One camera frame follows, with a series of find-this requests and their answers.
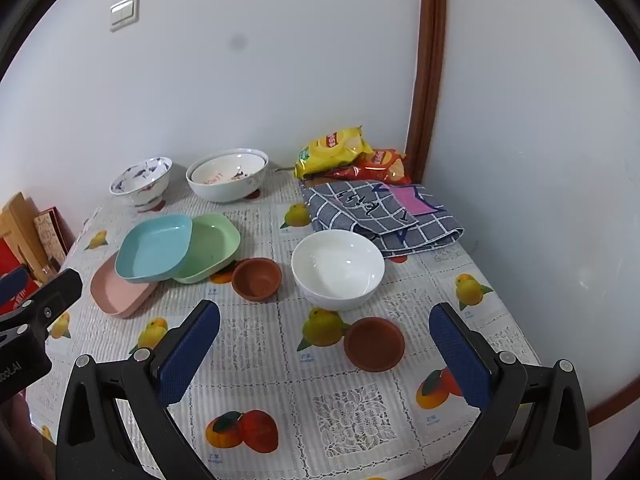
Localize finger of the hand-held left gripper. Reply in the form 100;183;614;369
0;266;30;311
0;268;84;343

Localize grey checked folded cloth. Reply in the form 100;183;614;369
300;179;465;259

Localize green square plate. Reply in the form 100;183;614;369
170;213;241;284

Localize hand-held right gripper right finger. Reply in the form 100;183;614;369
428;302;593;480

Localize blue patterned footed bowl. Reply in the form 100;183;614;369
110;156;173;212

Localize brown wooden door frame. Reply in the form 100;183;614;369
404;0;447;186

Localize light wooden boards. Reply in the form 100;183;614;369
0;191;51;281

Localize yellow chip bag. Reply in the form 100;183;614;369
293;126;375;180

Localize large white blue-rimmed bowl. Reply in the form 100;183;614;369
186;148;269;204

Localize small brown bowl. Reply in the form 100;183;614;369
343;317;406;373
231;258;283;303

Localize red box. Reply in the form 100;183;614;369
0;237;41;311

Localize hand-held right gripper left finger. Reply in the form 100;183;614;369
56;299;221;480

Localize white bowl with orange print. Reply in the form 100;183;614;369
191;155;266;186

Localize brown patterned box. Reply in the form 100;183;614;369
33;207;76;271

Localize blue square plate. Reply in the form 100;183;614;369
115;213;194;282

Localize brown wooden baseboard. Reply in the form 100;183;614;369
585;370;640;428

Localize pink square plate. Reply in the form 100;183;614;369
90;252;161;319

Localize white wall light switch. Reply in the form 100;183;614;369
109;0;141;33

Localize red chip bag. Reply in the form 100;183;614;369
322;148;412;184

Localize fruit print tablecloth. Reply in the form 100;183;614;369
22;167;543;480

